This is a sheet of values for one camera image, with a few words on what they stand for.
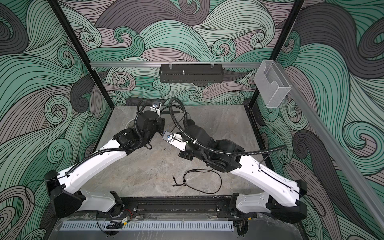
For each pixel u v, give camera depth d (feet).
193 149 1.40
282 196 1.21
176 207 2.45
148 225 2.29
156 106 1.97
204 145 1.26
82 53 2.88
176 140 1.54
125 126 3.40
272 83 2.59
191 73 3.11
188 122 2.21
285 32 2.60
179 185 2.67
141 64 5.79
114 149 1.54
